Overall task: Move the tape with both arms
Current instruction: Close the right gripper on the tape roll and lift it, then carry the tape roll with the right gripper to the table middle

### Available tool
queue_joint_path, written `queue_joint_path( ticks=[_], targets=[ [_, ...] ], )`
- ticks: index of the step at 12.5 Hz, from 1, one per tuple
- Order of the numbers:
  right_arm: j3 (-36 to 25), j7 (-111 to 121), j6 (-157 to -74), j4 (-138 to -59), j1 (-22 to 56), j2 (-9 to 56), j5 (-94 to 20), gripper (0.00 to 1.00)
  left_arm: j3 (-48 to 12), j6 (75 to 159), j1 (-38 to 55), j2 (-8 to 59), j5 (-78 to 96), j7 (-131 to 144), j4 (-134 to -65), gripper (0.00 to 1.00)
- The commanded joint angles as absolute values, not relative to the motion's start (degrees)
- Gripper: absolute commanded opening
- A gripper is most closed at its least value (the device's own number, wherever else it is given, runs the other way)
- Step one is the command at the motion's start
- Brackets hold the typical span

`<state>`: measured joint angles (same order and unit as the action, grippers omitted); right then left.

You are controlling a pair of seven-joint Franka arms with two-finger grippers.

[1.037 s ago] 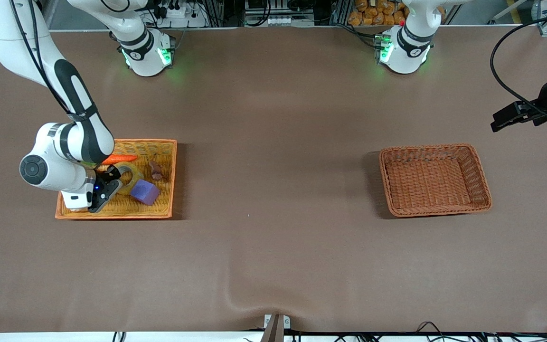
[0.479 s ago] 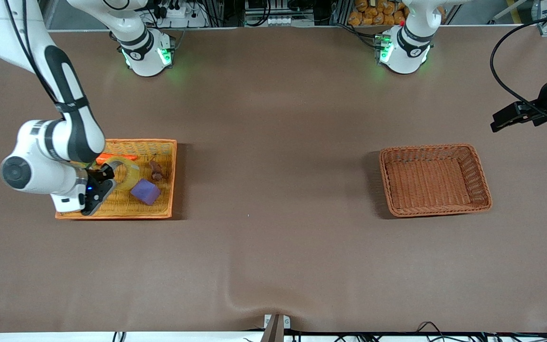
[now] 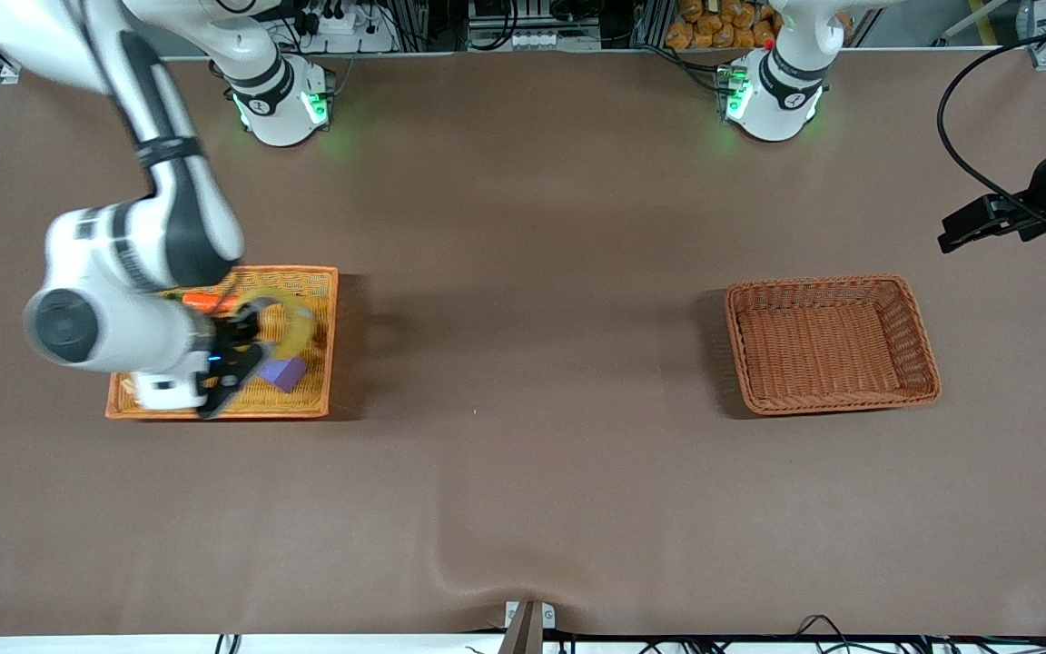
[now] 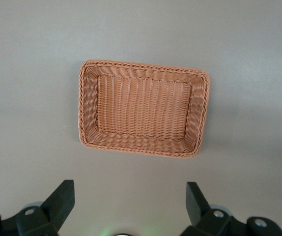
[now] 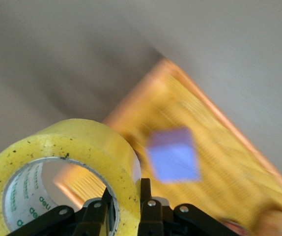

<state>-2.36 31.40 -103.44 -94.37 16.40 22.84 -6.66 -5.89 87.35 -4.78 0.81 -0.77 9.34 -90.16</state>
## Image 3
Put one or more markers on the yellow clear tape roll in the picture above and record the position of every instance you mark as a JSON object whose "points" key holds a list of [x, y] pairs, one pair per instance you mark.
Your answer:
{"points": [[300, 320]]}

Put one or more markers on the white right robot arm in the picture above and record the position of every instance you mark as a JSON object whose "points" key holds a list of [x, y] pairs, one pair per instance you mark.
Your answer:
{"points": [[173, 227]]}

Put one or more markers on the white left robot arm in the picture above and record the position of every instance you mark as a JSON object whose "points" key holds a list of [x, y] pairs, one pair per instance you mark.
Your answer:
{"points": [[773, 104]]}

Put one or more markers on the orange toy carrot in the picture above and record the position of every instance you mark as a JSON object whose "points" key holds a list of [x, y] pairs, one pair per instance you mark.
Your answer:
{"points": [[205, 300]]}

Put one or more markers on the purple foam block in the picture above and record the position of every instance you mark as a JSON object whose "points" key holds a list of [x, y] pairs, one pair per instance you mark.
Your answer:
{"points": [[285, 372]]}

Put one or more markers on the orange woven flat tray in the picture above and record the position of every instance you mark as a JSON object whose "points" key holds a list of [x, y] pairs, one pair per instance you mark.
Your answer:
{"points": [[319, 381]]}

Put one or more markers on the brown wicker basket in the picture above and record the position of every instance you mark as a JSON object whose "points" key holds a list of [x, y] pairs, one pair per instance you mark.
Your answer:
{"points": [[827, 350]]}

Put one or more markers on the brown table cover sheet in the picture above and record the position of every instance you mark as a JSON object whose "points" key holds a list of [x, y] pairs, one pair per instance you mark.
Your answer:
{"points": [[523, 272]]}

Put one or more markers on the white power strip with plugs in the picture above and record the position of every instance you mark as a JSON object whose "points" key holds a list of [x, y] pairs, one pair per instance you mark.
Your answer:
{"points": [[341, 25]]}

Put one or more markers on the bag of orange pastries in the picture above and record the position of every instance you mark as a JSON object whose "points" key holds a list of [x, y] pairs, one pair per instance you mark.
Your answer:
{"points": [[714, 25]]}

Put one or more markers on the white multi-socket strip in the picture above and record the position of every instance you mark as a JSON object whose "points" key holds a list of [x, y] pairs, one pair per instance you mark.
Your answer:
{"points": [[537, 39]]}

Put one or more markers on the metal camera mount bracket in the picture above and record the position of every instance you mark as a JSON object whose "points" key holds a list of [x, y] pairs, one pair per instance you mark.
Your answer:
{"points": [[527, 627]]}

